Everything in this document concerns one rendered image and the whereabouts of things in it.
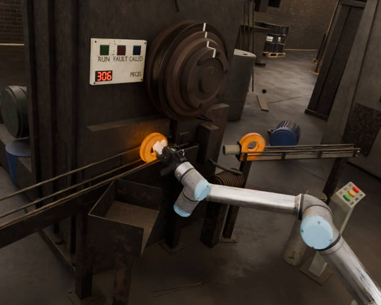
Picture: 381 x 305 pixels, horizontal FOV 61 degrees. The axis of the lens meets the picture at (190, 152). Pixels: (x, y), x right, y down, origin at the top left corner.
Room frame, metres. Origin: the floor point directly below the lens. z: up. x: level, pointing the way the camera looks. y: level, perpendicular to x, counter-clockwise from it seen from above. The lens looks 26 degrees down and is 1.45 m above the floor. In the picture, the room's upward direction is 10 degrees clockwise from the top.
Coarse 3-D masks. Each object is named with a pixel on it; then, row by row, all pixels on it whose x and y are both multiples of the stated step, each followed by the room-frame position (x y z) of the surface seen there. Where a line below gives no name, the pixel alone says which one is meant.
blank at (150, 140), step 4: (148, 136) 1.41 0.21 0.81; (152, 136) 1.41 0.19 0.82; (156, 136) 1.42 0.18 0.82; (160, 136) 1.44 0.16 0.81; (144, 140) 1.40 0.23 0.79; (148, 140) 1.39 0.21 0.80; (152, 140) 1.41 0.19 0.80; (156, 140) 1.42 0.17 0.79; (160, 140) 1.45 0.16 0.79; (144, 144) 1.38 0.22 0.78; (148, 144) 1.39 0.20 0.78; (152, 144) 1.41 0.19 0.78; (140, 148) 1.38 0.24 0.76; (144, 148) 1.37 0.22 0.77; (148, 148) 1.39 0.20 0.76; (140, 152) 1.38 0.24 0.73; (144, 152) 1.37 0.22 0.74; (148, 152) 1.39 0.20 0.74; (152, 152) 1.45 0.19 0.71; (140, 156) 1.39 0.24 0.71; (144, 156) 1.37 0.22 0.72; (148, 156) 1.39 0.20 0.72; (152, 156) 1.41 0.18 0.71; (144, 160) 1.39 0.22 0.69; (148, 160) 1.39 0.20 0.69
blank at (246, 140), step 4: (244, 136) 1.78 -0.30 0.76; (248, 136) 1.77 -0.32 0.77; (252, 136) 1.77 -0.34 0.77; (256, 136) 1.78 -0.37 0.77; (260, 136) 1.78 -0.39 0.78; (240, 140) 1.79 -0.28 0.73; (244, 140) 1.76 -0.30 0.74; (248, 140) 1.76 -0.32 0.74; (252, 140) 1.77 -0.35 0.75; (256, 140) 1.78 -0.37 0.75; (260, 140) 1.78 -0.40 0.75; (264, 140) 1.79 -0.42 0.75; (244, 144) 1.76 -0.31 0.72; (248, 144) 1.77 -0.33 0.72; (256, 144) 1.81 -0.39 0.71; (260, 144) 1.79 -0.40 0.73; (264, 144) 1.79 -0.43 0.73; (244, 148) 1.76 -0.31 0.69; (256, 148) 1.79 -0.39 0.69; (260, 148) 1.79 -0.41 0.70; (256, 156) 1.79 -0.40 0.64
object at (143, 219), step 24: (120, 192) 1.14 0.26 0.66; (144, 192) 1.13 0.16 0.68; (96, 216) 0.88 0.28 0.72; (120, 216) 1.05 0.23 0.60; (144, 216) 1.07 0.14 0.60; (96, 240) 0.88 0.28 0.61; (120, 240) 0.87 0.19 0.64; (144, 240) 0.95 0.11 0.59; (120, 264) 1.00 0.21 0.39; (120, 288) 1.00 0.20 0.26
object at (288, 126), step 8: (288, 120) 3.68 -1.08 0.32; (280, 128) 3.36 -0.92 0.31; (288, 128) 3.38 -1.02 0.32; (296, 128) 3.50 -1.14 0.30; (272, 136) 3.34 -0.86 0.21; (280, 136) 3.30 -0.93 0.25; (288, 136) 3.27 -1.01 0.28; (296, 136) 3.37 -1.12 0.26; (272, 144) 3.32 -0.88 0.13; (280, 144) 3.29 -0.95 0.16; (288, 144) 3.26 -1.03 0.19; (296, 144) 3.41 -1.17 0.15; (280, 152) 3.30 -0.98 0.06; (288, 152) 3.27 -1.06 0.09
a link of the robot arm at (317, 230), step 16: (320, 208) 1.12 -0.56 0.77; (304, 224) 1.04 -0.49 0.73; (320, 224) 1.02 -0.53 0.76; (304, 240) 1.02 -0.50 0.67; (320, 240) 1.00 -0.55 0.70; (336, 240) 1.01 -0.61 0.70; (336, 256) 0.99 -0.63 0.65; (352, 256) 1.00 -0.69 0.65; (336, 272) 0.99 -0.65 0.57; (352, 272) 0.97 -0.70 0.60; (368, 272) 1.00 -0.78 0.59; (352, 288) 0.96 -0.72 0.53; (368, 288) 0.95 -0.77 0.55; (368, 304) 0.93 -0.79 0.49
